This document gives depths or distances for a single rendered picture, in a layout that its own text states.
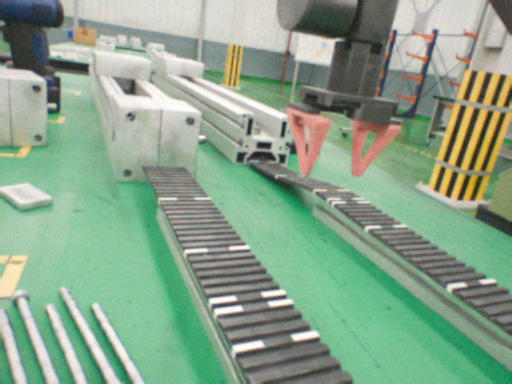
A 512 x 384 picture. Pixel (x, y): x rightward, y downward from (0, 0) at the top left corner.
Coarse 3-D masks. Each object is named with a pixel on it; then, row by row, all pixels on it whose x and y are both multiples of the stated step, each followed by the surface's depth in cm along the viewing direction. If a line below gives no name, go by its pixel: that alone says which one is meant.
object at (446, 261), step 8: (432, 256) 34; (440, 256) 34; (448, 256) 34; (416, 264) 33; (424, 264) 32; (432, 264) 32; (440, 264) 33; (448, 264) 33; (456, 264) 33; (464, 264) 34
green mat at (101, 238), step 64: (64, 128) 69; (64, 192) 43; (128, 192) 46; (256, 192) 53; (384, 192) 63; (64, 256) 31; (128, 256) 33; (256, 256) 36; (320, 256) 38; (64, 320) 25; (128, 320) 26; (192, 320) 27; (320, 320) 29; (384, 320) 30
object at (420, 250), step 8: (392, 248) 35; (400, 248) 35; (408, 248) 35; (416, 248) 35; (424, 248) 36; (432, 248) 36; (400, 256) 34; (408, 256) 34; (416, 256) 34; (424, 256) 34
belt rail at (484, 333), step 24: (336, 216) 45; (360, 240) 40; (384, 264) 37; (408, 264) 35; (408, 288) 35; (432, 288) 33; (456, 312) 30; (480, 336) 29; (504, 336) 27; (504, 360) 27
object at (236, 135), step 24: (168, 96) 107; (192, 96) 90; (216, 96) 77; (240, 96) 84; (216, 120) 72; (240, 120) 62; (264, 120) 70; (216, 144) 72; (240, 144) 64; (264, 144) 68
